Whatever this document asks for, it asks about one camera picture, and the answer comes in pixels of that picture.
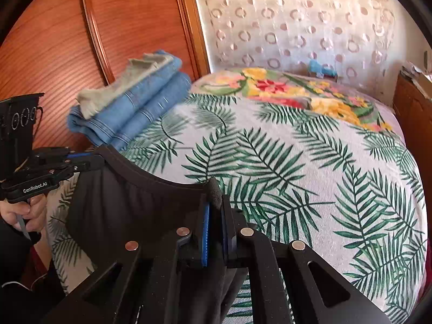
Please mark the black pants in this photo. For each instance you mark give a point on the black pants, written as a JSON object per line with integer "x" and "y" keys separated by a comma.
{"x": 135, "y": 195}

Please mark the blue toy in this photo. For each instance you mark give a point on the blue toy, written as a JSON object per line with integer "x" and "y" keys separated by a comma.
{"x": 320, "y": 67}

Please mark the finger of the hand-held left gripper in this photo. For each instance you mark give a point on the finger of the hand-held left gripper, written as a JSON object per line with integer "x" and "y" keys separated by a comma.
{"x": 79, "y": 156}
{"x": 87, "y": 165}

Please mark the folded blue jeans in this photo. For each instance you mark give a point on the folded blue jeans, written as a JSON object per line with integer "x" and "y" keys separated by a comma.
{"x": 135, "y": 114}

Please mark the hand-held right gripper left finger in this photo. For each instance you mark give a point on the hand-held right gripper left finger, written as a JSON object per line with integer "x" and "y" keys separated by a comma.
{"x": 206, "y": 236}

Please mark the wooden cabinet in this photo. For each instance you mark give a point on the wooden cabinet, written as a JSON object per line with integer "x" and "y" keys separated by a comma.
{"x": 416, "y": 114}

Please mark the person's left hand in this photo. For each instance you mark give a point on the person's left hand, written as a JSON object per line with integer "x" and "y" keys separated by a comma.
{"x": 33, "y": 211}

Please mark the cardboard box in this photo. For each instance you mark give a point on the cardboard box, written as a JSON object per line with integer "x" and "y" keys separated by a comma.
{"x": 426, "y": 81}

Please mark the stack of papers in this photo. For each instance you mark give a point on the stack of papers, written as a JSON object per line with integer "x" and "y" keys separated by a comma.
{"x": 410, "y": 69}

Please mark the wooden headboard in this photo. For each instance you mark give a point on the wooden headboard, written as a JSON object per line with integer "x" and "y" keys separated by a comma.
{"x": 118, "y": 23}

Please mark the folded grey-green garment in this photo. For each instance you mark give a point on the folded grey-green garment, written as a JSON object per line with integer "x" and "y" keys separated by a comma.
{"x": 101, "y": 96}

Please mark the palm leaf printed bedsheet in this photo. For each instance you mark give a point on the palm leaf printed bedsheet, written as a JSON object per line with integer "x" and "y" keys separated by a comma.
{"x": 287, "y": 175}

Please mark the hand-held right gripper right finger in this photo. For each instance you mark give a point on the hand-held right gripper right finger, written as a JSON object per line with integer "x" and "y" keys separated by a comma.
{"x": 225, "y": 233}

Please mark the person's dark clothing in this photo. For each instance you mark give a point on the person's dark clothing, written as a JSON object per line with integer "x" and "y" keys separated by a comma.
{"x": 20, "y": 303}

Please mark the circle patterned sheer curtain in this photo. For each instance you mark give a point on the circle patterned sheer curtain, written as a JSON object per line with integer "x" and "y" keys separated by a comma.
{"x": 287, "y": 23}

